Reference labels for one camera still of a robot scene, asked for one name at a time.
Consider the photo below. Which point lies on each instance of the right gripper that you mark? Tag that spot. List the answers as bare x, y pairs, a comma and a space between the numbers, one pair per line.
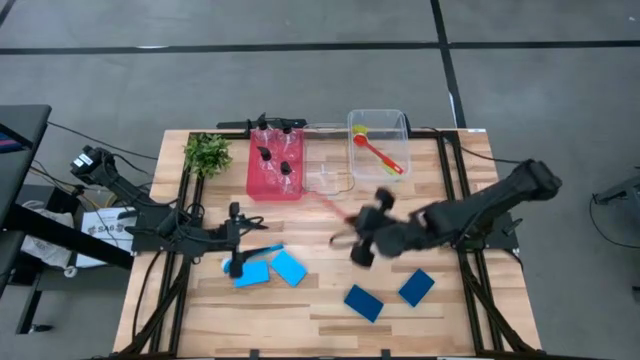
375, 227

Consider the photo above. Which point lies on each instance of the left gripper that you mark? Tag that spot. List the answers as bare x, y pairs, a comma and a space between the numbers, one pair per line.
234, 240

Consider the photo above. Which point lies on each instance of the red dish brush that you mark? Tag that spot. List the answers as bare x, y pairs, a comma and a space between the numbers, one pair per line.
359, 140
330, 205

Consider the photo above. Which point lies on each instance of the blue scrub sponge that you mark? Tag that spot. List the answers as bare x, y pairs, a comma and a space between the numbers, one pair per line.
255, 275
289, 268
416, 288
363, 303

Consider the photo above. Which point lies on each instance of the clear soap pump bottle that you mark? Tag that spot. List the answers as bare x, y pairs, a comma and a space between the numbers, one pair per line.
285, 169
262, 134
265, 156
288, 142

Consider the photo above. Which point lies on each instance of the yellow-green dish brush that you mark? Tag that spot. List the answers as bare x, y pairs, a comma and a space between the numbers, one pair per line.
359, 129

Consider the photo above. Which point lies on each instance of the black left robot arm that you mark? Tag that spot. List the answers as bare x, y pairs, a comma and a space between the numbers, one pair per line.
175, 232

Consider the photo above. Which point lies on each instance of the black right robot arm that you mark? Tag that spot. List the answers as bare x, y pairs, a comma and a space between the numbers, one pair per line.
475, 210

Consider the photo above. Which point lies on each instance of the pink plastic bin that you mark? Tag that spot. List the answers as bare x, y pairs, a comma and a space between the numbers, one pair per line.
252, 192

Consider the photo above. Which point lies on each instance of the green plant in white pot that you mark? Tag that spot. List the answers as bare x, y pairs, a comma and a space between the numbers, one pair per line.
207, 155

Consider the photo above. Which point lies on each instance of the tall clear plastic bin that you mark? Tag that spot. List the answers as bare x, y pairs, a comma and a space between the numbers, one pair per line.
382, 120

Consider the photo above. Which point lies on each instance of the black table edge clip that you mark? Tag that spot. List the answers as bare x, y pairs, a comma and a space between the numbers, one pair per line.
254, 355
385, 355

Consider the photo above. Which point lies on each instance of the black power strip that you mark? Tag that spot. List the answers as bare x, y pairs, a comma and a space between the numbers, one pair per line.
235, 124

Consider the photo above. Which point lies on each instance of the white plastic bag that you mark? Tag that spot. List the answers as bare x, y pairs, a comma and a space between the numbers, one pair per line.
45, 247

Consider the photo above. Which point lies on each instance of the black side desk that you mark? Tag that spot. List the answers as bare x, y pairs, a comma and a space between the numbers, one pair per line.
22, 120

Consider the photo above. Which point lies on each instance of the dark laptop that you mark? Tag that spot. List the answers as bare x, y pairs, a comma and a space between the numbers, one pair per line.
10, 142

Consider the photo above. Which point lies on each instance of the black floor stand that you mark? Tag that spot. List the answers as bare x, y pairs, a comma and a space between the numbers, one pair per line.
625, 190

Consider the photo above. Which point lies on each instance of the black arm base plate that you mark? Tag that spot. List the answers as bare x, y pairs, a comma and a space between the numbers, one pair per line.
510, 232
145, 243

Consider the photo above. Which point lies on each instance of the black aluminium table frame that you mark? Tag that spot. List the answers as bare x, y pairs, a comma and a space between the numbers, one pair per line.
449, 136

